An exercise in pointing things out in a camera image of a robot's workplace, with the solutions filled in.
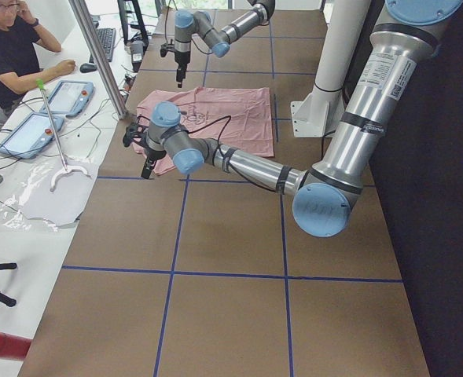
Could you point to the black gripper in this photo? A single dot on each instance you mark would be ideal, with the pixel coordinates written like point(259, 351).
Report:
point(181, 60)
point(152, 154)

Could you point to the pink Snoopy t-shirt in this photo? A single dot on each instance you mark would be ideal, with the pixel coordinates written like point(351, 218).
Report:
point(240, 118)

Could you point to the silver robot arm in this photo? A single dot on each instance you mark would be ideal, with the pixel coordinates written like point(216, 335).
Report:
point(188, 24)
point(405, 33)

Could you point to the black power adapter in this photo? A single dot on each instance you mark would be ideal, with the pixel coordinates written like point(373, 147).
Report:
point(136, 54)

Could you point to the black keyboard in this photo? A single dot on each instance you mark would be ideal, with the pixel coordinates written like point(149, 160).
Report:
point(107, 39)

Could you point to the black computer mouse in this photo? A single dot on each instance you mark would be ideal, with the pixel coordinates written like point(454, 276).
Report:
point(87, 68)

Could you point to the white paper sheet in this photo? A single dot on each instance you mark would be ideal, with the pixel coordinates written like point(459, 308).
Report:
point(66, 202)

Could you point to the far blue teach pendant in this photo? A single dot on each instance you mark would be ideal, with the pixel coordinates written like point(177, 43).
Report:
point(69, 97)

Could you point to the blue teach pendant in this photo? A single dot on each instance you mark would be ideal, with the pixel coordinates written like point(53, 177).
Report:
point(69, 97)
point(29, 138)

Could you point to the near blue teach pendant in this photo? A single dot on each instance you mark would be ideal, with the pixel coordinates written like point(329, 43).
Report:
point(29, 138)

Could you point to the seated person black shirt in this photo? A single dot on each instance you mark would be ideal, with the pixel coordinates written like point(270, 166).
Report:
point(20, 32)

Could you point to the red cylinder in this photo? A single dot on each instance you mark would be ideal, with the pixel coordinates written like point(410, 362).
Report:
point(13, 348)

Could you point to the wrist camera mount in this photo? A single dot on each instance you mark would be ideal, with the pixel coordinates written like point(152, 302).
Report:
point(166, 48)
point(135, 133)

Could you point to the aluminium frame post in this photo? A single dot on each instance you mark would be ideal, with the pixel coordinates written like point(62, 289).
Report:
point(82, 15)

